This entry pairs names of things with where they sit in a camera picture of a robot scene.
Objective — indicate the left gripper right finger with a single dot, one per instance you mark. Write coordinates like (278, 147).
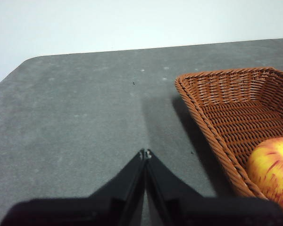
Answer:
(191, 204)

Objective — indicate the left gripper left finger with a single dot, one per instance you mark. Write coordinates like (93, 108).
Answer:
(103, 202)

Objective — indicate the brown woven wicker basket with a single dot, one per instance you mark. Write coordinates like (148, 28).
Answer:
(228, 110)

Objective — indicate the red apple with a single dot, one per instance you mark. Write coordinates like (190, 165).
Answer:
(273, 169)

